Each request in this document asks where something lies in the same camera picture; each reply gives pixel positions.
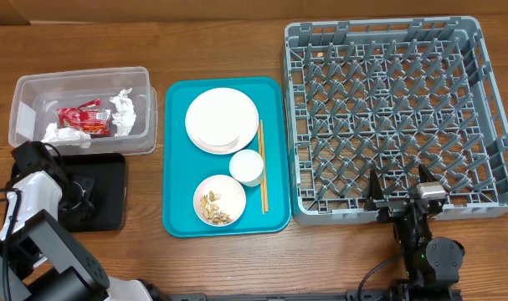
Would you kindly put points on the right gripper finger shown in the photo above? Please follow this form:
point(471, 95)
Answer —
point(375, 191)
point(425, 175)

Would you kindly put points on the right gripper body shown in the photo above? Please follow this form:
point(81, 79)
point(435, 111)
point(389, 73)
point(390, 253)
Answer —
point(391, 209)

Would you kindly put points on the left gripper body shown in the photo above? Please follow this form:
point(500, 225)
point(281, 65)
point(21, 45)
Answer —
point(74, 202)

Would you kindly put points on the white tissue paper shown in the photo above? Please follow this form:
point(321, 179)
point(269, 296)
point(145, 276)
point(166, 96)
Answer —
point(74, 137)

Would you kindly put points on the red snack wrapper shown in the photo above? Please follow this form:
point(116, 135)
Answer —
point(90, 117)

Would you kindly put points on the white paper napkin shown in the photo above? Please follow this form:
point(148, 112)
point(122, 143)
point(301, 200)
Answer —
point(125, 117)

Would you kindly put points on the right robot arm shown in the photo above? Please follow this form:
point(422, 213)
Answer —
point(431, 263)

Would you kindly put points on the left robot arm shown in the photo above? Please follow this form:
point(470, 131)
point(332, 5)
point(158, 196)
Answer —
point(39, 258)

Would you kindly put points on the grey plastic dishwasher rack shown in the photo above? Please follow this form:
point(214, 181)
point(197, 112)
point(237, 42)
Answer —
point(391, 94)

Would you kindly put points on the black plastic tray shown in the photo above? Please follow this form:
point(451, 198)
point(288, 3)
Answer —
point(107, 192)

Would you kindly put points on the teal plastic serving tray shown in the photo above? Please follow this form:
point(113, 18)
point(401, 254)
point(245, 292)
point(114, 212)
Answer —
point(185, 166)

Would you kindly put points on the peanuts pile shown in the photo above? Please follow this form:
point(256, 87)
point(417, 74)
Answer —
point(212, 212)

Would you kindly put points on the white cup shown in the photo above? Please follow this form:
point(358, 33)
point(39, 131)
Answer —
point(245, 167)

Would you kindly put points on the right wooden chopstick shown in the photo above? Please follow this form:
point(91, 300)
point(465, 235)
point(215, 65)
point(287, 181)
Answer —
point(265, 177)

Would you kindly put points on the wooden chopstick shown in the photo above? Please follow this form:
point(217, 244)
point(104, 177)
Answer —
point(261, 167)
point(265, 177)

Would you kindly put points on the left wooden chopstick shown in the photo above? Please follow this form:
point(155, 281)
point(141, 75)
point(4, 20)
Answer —
point(261, 167)

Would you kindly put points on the small white bowl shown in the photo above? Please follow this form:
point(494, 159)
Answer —
point(232, 196)

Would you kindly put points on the large white plate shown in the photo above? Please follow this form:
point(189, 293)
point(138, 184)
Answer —
point(221, 121)

